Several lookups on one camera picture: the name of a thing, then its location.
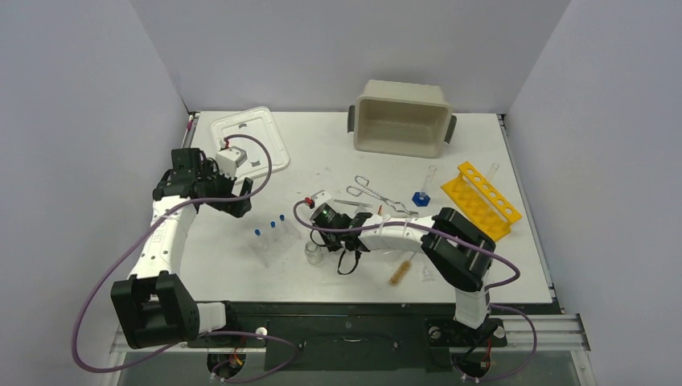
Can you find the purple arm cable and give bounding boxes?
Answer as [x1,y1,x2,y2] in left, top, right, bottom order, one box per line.
[72,133,298,385]
[293,198,539,384]

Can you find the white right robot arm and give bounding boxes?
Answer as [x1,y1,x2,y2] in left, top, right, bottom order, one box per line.
[306,200,495,343]

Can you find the small glass jar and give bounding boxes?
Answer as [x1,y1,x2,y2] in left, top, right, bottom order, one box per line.
[305,240,324,265]

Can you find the metal tweezers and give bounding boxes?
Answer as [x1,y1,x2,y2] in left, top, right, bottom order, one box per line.
[333,199,373,208]

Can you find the beige plastic tub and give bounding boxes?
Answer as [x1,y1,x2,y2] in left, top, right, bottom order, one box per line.
[347,80,457,158]

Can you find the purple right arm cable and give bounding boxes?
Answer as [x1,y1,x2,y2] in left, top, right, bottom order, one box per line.
[293,198,539,384]

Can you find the graduated cylinder blue base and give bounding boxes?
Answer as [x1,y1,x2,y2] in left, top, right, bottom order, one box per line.
[412,165,438,207]

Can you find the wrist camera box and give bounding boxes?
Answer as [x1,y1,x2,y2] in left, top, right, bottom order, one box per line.
[214,139,247,179]
[304,190,334,210]

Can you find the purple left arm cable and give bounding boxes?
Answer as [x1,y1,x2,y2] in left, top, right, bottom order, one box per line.
[72,133,298,385]

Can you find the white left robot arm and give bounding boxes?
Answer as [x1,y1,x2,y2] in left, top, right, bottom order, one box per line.
[110,147,253,349]

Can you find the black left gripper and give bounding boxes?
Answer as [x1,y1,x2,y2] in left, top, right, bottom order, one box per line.
[198,160,252,217]

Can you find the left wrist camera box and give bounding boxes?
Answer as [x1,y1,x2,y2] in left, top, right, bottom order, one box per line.
[214,139,247,179]

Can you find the clear glass funnel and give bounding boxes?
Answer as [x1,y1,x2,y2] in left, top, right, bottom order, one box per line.
[421,262,435,282]

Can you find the yellow test tube rack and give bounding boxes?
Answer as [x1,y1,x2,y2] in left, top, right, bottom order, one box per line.
[441,162,522,241]

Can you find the metal crucible tongs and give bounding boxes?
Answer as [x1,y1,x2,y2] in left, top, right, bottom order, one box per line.
[346,175,418,216]

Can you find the test tube brush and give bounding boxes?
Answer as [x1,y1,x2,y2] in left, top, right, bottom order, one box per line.
[388,253,417,286]

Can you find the large clear test tube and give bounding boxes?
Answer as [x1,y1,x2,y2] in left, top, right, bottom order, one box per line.
[485,162,499,183]

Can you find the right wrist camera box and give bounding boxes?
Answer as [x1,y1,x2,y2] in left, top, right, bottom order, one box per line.
[304,190,334,210]

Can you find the white plastic tub lid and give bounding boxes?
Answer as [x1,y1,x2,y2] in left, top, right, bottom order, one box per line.
[210,107,290,183]

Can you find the black base frame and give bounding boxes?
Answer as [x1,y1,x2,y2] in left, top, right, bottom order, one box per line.
[188,302,560,372]

